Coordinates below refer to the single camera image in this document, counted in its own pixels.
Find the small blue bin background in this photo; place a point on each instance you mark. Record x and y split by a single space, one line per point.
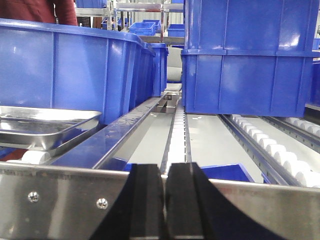
143 28

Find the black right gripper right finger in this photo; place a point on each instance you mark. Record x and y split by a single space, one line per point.
197 210

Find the silver metal tray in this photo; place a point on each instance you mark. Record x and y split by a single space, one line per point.
43 129

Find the person in red sweater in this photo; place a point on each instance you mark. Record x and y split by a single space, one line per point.
43 11

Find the stacked blue bin lower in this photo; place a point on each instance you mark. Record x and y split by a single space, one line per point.
247 82

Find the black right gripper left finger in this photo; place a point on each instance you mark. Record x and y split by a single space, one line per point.
137 213

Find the steel rack front rail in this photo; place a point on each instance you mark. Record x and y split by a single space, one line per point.
64 203

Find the stacked blue bin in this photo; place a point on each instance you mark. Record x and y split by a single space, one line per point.
247 82
253 25

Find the large blue bin left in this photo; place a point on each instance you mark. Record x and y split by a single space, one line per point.
46 65

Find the steel divider rail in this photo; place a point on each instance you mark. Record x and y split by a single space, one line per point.
119 139

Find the white roller track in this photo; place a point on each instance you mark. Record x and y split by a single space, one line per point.
295 151

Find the stacked blue bin upper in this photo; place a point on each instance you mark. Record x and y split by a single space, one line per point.
253 25

